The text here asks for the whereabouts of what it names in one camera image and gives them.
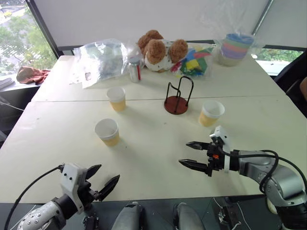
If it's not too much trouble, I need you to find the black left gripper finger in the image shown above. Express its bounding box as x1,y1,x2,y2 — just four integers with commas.
97,174,120,201
85,164,102,182

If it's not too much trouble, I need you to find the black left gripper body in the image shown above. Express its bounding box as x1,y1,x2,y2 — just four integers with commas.
79,180,101,208

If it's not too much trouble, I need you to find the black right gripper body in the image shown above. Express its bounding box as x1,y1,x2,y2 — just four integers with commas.
205,141,226,177

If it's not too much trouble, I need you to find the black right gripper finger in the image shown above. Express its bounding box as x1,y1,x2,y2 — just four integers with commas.
185,141,211,151
178,159,210,174

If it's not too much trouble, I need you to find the yellow white paper cup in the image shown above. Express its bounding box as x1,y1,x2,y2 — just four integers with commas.
94,118,120,148
198,100,225,127
106,87,127,113

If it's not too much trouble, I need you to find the grey rounded robot leg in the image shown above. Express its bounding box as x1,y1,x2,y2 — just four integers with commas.
173,202,206,230
110,203,145,230

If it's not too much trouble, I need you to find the bag of colourful blocks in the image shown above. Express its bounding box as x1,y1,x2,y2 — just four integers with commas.
169,43,214,78

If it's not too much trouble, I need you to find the silver drink can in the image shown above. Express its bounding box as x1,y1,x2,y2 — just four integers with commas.
128,57,142,83

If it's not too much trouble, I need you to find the brown white plush dog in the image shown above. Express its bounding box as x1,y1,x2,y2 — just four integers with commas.
137,29,189,73

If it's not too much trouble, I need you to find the stack of colourful bowls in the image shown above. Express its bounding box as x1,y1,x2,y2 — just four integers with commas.
213,33,259,67

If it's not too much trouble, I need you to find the clear plastic bag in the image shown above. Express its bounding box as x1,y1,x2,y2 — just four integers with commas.
69,38,142,90

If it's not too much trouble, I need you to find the brown cloth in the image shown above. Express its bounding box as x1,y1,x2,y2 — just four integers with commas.
16,66,50,85

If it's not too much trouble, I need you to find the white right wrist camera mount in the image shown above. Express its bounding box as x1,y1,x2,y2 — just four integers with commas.
209,126,231,173

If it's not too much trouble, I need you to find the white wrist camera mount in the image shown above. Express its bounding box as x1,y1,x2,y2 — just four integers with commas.
60,163,87,215
209,126,231,173

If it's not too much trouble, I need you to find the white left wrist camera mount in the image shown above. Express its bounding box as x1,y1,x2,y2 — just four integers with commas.
60,163,87,215

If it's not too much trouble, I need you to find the brown wire cup holder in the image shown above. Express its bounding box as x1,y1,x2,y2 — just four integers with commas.
164,76,194,115

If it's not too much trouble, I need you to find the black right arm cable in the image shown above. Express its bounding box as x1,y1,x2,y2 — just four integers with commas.
217,145,307,194

